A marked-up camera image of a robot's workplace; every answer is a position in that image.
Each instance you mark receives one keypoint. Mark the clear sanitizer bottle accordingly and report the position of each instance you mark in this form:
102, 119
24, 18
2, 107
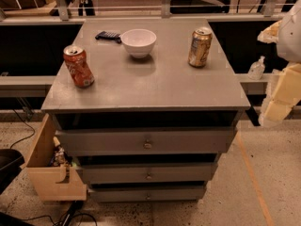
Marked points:
256, 70

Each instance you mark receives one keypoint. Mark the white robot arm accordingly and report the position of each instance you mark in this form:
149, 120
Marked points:
289, 36

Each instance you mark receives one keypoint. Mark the gold orange soda can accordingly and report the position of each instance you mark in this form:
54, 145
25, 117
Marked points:
200, 46

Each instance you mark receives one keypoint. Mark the wooden side bin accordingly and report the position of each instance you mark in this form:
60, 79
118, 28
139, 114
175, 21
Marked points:
52, 183

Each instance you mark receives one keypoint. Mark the middle grey drawer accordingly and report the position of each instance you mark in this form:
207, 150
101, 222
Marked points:
147, 173

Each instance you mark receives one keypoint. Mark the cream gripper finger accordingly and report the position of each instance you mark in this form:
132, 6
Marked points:
283, 92
270, 34

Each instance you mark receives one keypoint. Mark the top grey drawer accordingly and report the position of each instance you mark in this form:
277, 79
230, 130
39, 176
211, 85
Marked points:
100, 142

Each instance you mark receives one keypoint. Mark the black remote-like device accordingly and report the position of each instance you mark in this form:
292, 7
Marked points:
104, 35

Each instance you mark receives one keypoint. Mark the snack items in bin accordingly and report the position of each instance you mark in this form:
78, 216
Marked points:
59, 157

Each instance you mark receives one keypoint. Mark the black chair edge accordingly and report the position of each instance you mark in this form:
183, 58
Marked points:
10, 166

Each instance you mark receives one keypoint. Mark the grey drawer cabinet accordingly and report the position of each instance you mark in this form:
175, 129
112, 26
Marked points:
159, 92

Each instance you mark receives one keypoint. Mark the white bowl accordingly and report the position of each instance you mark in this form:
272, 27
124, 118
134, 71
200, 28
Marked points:
138, 43

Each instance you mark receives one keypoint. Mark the bottom grey drawer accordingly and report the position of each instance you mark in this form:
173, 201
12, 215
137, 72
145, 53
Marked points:
148, 194

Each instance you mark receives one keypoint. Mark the red coke can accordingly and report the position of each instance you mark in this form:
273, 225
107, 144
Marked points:
75, 58

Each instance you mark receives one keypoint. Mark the grey drawer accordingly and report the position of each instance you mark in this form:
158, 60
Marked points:
147, 173
148, 194
100, 142

